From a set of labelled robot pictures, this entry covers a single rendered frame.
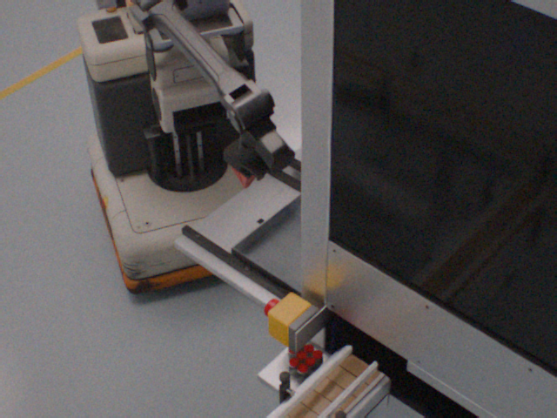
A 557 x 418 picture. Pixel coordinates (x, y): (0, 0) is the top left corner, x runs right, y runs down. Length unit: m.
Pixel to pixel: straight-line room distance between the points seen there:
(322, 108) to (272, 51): 2.81
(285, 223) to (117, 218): 1.06
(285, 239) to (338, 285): 0.42
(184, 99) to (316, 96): 1.26
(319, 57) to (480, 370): 0.60
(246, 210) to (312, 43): 0.84
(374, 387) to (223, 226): 0.59
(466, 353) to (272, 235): 0.69
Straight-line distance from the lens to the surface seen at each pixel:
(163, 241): 3.03
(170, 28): 1.96
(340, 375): 1.83
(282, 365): 1.90
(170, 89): 2.73
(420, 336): 1.68
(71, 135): 3.93
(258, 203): 2.23
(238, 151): 1.92
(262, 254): 2.10
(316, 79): 1.47
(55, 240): 3.49
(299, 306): 1.80
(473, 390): 1.69
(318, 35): 1.42
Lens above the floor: 2.40
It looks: 44 degrees down
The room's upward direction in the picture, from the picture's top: 1 degrees counter-clockwise
